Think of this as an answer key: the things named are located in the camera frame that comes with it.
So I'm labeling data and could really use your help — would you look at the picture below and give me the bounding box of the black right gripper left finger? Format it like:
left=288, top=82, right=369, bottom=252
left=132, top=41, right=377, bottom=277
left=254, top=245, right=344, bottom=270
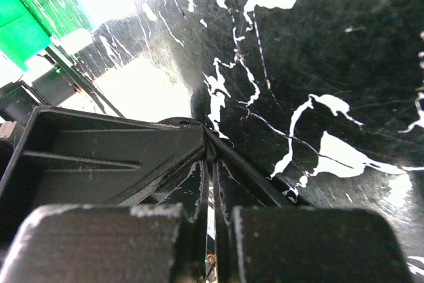
left=1, top=203, right=205, bottom=282

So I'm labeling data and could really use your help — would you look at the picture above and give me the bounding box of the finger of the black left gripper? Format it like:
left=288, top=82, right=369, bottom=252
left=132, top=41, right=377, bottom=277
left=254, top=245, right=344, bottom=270
left=1, top=107, right=205, bottom=240

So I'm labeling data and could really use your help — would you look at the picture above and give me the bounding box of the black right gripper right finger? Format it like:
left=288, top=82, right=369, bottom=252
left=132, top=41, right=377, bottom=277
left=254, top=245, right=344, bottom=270
left=217, top=206, right=413, bottom=282

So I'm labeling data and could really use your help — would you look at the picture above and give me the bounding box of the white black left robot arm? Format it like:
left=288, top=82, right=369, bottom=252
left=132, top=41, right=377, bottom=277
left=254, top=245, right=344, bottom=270
left=1, top=84, right=205, bottom=244

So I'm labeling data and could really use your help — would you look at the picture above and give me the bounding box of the green plastic tray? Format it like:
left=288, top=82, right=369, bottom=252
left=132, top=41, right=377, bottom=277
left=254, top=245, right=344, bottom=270
left=1, top=0, right=93, bottom=72

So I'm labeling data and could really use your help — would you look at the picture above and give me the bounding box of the black marbled table mat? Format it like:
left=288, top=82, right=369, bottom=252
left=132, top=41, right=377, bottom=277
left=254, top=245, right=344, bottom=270
left=78, top=0, right=423, bottom=282

